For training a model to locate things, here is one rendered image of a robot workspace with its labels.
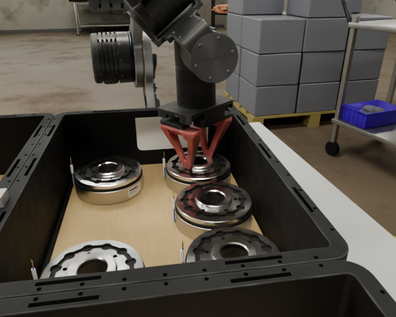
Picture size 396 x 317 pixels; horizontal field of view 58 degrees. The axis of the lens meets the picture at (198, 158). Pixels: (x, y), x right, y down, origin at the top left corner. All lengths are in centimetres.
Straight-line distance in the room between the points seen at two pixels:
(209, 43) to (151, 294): 27
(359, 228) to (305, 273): 48
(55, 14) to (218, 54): 1027
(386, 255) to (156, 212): 41
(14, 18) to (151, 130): 1026
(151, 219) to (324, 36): 273
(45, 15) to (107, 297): 1049
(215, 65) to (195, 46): 3
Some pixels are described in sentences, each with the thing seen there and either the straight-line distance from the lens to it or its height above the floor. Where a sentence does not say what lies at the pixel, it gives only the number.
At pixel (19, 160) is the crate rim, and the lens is 48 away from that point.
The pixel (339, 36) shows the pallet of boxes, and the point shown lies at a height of 76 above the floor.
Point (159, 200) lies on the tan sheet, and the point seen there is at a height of 83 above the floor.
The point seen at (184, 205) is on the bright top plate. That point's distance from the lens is 46.
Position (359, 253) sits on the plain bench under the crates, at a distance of 70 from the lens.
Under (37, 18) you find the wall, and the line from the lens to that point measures 1072.
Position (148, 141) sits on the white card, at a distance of 62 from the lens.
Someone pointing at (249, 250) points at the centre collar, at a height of 87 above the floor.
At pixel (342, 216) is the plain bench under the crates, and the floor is 70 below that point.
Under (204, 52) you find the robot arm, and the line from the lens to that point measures 42.
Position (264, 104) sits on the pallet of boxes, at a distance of 299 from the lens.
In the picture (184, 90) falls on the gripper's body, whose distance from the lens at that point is 50.
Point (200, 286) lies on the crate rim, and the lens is 26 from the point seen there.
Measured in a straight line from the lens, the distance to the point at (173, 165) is 57.
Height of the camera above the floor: 112
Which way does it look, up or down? 26 degrees down
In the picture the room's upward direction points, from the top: straight up
